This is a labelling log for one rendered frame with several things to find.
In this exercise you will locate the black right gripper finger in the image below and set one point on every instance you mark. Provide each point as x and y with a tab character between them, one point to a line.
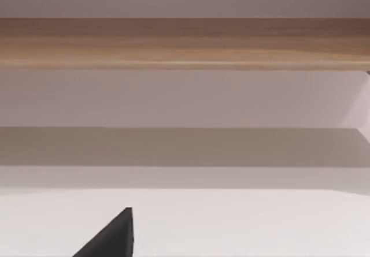
118	236

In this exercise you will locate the wooden shelf board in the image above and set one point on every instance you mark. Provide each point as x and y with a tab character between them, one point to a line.
185	43

